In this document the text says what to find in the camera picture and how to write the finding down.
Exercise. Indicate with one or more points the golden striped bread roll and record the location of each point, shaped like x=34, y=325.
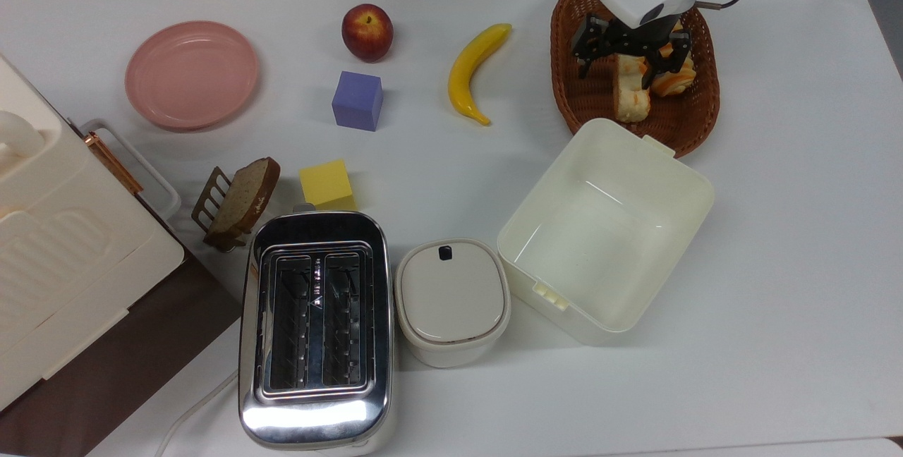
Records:
x=677, y=80

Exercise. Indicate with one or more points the cream chrome two-slot toaster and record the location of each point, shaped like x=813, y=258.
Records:
x=317, y=422

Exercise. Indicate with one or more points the brown wicker basket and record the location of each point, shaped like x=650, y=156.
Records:
x=592, y=111

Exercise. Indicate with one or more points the cream toy cabinet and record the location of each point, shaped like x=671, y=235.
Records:
x=56, y=245

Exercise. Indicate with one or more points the red apple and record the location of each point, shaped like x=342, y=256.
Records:
x=367, y=34

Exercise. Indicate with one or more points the orange glazed bread loaf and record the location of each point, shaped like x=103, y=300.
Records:
x=631, y=94

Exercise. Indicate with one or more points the purple foam cube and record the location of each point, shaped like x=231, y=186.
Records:
x=358, y=101

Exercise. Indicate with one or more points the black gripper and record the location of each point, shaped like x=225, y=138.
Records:
x=638, y=41

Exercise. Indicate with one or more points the gold metal toast rack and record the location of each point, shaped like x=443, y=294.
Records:
x=208, y=199

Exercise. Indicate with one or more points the pink plastic plate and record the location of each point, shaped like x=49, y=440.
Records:
x=190, y=76

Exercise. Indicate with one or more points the small white lidded bin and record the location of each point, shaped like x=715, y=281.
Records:
x=451, y=295

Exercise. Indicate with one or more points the brown toast slice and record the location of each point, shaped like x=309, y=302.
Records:
x=247, y=196

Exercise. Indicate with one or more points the yellow foam cube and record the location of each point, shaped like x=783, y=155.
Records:
x=326, y=183

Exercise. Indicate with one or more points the cream open plastic box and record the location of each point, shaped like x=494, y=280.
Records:
x=600, y=231

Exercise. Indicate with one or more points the yellow banana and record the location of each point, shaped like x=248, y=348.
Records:
x=465, y=76

